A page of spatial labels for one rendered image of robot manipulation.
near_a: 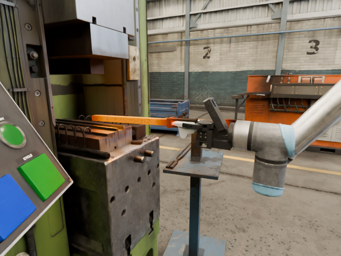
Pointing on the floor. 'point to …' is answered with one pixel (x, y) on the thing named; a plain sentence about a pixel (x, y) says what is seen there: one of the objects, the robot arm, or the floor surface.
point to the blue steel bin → (167, 110)
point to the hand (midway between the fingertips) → (176, 121)
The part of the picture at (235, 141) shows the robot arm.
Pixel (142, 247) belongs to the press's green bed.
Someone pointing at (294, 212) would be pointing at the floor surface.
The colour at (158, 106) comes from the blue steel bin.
